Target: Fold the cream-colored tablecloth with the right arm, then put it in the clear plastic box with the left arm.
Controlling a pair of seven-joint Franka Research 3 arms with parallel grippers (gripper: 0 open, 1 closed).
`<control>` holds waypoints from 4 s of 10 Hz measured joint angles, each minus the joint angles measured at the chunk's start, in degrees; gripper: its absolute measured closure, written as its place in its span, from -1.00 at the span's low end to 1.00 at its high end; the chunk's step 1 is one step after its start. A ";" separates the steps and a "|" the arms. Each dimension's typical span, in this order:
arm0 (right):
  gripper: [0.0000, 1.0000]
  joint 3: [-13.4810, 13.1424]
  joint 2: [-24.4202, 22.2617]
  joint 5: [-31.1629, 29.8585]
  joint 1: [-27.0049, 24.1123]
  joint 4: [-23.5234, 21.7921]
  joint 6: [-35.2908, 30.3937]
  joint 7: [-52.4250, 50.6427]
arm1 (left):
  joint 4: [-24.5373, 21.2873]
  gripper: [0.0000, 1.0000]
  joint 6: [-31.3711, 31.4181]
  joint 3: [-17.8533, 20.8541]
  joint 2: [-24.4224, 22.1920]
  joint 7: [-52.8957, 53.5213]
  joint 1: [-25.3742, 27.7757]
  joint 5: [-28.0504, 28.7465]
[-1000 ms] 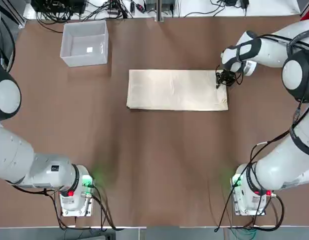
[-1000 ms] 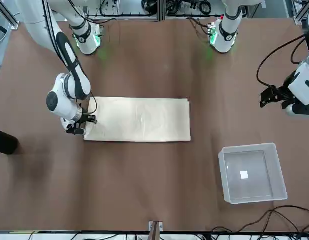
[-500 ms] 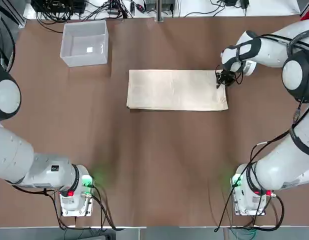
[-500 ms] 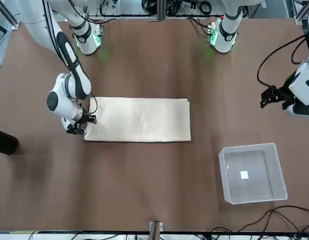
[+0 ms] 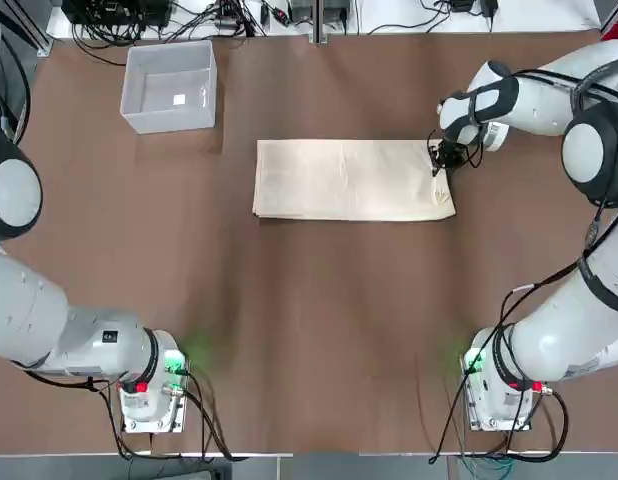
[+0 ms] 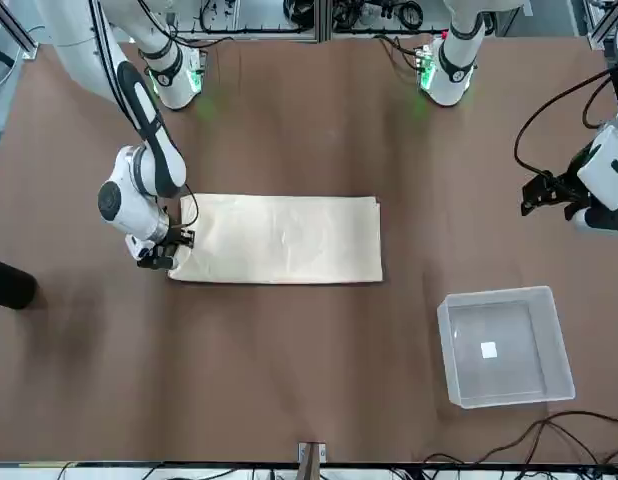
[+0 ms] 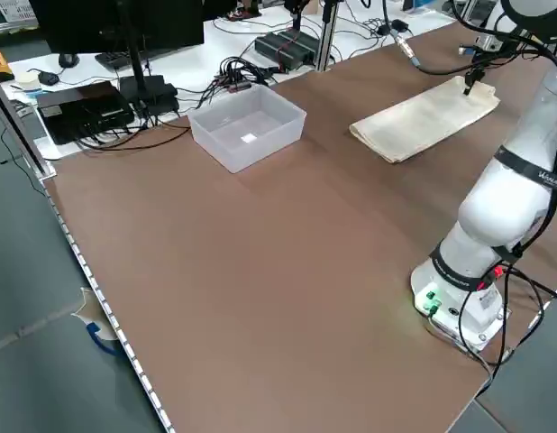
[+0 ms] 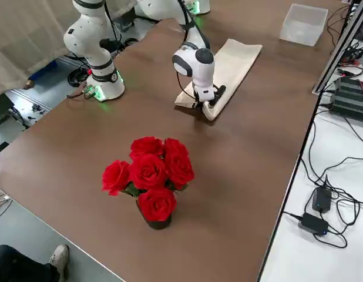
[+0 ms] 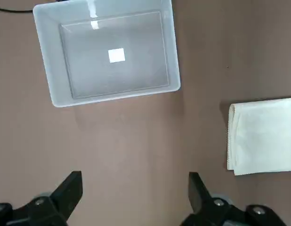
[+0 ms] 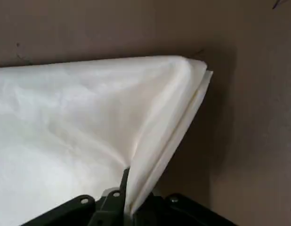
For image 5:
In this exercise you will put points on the black power adapter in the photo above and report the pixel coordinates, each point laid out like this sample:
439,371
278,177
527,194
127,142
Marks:
489,6
461,5

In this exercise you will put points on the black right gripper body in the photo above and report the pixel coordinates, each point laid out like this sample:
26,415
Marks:
451,155

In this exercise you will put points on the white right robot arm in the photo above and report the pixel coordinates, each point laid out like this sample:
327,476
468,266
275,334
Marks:
554,340

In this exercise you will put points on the red rose bouquet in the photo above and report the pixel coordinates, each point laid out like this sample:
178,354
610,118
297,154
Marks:
607,33

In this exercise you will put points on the aluminium frame post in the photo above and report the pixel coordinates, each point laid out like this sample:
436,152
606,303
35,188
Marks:
319,25

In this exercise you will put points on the black electronics box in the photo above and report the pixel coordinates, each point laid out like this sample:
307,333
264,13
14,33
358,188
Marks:
114,12

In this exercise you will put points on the white square sticker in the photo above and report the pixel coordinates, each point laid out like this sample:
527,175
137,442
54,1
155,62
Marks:
179,99

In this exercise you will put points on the aluminium frame rail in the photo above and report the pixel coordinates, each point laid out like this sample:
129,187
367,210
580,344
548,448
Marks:
41,42

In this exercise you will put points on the black usb hub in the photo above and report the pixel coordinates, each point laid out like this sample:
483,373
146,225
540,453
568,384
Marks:
226,21

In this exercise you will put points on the cream tablecloth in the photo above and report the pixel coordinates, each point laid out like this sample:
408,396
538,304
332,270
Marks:
339,180

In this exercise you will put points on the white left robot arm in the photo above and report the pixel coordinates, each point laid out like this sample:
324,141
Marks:
29,310

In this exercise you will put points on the clear plastic box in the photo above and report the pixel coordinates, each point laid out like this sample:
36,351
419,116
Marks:
164,117

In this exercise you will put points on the black power supply unit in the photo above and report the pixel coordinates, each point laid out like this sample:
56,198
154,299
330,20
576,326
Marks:
336,12

